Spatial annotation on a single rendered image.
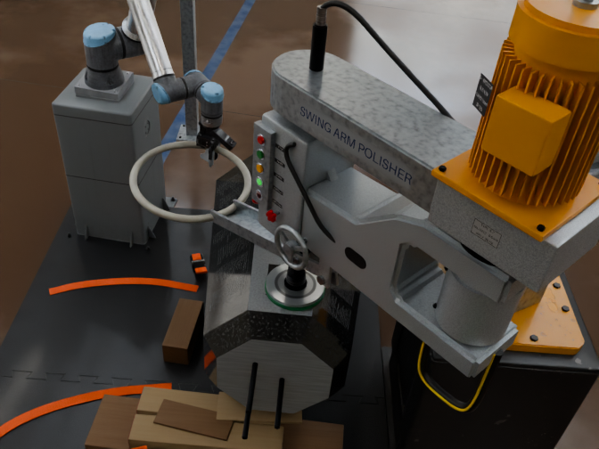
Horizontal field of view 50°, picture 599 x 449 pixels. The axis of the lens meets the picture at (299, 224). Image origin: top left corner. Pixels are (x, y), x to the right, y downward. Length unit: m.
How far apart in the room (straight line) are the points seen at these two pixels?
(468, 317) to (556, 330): 0.90
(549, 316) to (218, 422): 1.32
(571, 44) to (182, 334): 2.29
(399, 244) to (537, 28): 0.68
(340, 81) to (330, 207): 0.35
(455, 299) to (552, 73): 0.63
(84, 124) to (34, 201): 0.95
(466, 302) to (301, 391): 1.01
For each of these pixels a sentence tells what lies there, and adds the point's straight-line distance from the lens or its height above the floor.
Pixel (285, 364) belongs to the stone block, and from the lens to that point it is 2.34.
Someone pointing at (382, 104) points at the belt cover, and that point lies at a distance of 1.69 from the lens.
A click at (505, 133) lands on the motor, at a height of 1.88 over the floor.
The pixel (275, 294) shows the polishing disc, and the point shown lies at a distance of 2.28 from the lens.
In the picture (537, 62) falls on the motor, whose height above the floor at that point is 1.99.
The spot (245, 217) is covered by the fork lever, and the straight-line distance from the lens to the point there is 2.48.
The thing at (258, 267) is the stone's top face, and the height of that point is 0.80.
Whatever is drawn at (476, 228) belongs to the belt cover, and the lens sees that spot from 1.44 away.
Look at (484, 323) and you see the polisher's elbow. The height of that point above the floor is 1.32.
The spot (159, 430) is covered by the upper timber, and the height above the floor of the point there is 0.23.
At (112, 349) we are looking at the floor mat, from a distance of 3.22.
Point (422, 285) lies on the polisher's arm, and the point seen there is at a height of 1.23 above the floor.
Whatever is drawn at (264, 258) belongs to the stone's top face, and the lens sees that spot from 2.45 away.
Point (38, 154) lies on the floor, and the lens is 4.56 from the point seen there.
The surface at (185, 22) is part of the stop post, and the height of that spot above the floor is 0.83.
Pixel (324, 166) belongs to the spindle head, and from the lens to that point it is 1.88.
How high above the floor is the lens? 2.49
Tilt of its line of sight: 40 degrees down
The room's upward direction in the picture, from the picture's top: 5 degrees clockwise
